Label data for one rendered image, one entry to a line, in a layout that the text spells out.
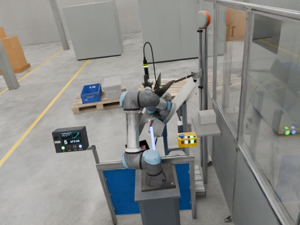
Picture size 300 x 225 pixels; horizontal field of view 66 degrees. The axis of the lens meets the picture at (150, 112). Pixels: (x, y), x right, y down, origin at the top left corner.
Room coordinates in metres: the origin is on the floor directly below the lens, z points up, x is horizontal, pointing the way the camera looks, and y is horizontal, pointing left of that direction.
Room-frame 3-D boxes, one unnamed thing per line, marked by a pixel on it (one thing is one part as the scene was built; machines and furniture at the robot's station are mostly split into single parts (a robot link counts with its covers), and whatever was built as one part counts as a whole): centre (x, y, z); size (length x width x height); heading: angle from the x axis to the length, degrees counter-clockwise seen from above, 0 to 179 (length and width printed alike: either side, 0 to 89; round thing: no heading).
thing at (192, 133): (1.61, -0.29, 1.02); 0.16 x 0.10 x 0.11; 86
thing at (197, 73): (2.32, -0.55, 1.35); 0.10 x 0.07 x 0.09; 121
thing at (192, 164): (1.61, -0.32, 0.39); 0.04 x 0.04 x 0.78; 86
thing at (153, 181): (1.21, 0.02, 1.07); 0.15 x 0.15 x 0.10
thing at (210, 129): (2.07, -0.57, 0.85); 0.36 x 0.24 x 0.03; 176
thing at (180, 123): (2.20, -0.37, 0.73); 0.15 x 0.09 x 0.22; 86
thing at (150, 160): (1.21, 0.03, 1.19); 0.13 x 0.12 x 0.14; 71
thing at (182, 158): (1.64, 0.11, 0.82); 0.90 x 0.04 x 0.08; 86
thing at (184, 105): (2.11, -0.36, 0.58); 0.09 x 0.05 x 1.15; 176
